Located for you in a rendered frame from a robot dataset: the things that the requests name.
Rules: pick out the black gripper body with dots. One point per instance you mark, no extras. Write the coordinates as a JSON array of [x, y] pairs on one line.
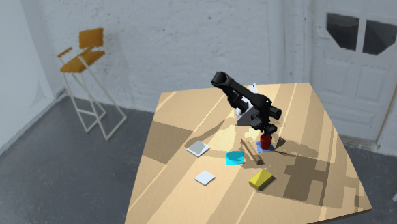
[[268, 127]]

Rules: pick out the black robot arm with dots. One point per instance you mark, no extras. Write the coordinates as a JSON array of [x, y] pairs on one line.
[[228, 85]]

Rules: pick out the yellow rectangular block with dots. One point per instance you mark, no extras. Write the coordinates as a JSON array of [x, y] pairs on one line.
[[260, 179]]

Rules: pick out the dark red cup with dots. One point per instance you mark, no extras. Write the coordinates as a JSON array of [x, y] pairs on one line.
[[265, 141]]

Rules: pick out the tan wooden flat bar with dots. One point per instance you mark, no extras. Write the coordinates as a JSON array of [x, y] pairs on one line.
[[250, 150]]

